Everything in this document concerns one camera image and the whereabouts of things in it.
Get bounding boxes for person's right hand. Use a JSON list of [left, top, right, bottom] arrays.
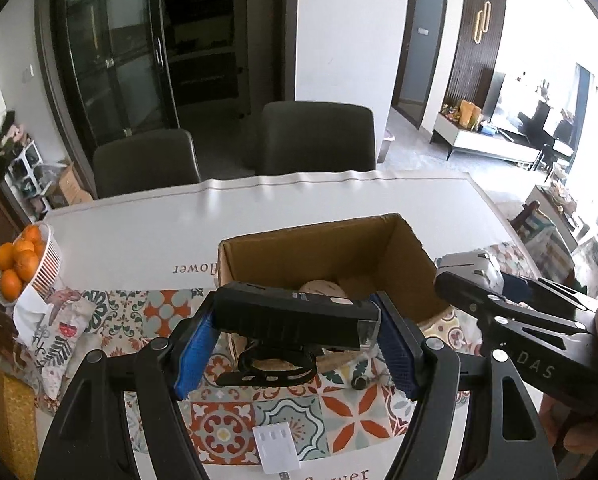
[[539, 391, 598, 461]]

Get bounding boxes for black bike light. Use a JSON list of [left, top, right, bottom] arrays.
[[211, 282, 383, 389]]

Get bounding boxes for yellow bags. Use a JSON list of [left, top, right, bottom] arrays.
[[458, 99, 482, 129]]

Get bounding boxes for dark hallway door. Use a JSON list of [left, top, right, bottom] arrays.
[[391, 0, 450, 129]]

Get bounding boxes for chair with plaid cushion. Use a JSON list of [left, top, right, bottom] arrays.
[[508, 199, 580, 272]]

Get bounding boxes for white fruit basket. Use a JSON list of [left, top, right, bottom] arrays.
[[0, 222, 63, 307]]

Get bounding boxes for white tv console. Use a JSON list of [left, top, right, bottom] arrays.
[[431, 109, 543, 172]]

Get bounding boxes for dark dining chair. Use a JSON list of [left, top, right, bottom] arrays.
[[92, 129, 203, 200], [256, 101, 378, 177]]

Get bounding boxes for patterned table runner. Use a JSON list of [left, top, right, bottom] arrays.
[[39, 242, 544, 467]]

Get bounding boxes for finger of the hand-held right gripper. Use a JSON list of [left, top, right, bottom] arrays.
[[434, 270, 594, 340], [500, 274, 598, 314]]

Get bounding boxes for white flat plug plate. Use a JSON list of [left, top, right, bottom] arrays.
[[253, 423, 301, 474]]

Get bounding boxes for yellow box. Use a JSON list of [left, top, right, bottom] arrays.
[[0, 354, 41, 480]]

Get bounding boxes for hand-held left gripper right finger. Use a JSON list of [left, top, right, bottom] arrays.
[[369, 290, 570, 480]]

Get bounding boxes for gold wall ornament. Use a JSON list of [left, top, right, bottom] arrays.
[[473, 2, 493, 44]]

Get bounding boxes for slatted wood wall panel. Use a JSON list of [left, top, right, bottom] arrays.
[[443, 0, 508, 112]]

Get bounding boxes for floral printed tissue cover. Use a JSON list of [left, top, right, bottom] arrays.
[[13, 285, 98, 400]]

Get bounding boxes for dark glass sliding door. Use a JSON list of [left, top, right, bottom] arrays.
[[34, 0, 301, 197]]

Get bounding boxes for cardboard box on floor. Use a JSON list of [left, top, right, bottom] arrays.
[[46, 160, 95, 209]]

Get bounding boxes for white shoe rack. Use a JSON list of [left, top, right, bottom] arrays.
[[0, 110, 51, 212]]

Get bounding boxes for cardboard box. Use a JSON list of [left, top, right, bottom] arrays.
[[218, 213, 450, 368], [46, 160, 95, 209]]

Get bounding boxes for white coffee table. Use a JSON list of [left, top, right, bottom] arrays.
[[524, 184, 596, 257]]

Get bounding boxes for pink round device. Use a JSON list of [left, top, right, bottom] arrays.
[[299, 280, 348, 302]]

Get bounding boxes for television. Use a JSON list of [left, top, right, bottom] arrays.
[[488, 72, 508, 122]]

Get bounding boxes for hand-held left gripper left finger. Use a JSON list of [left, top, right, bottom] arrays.
[[34, 290, 220, 480]]

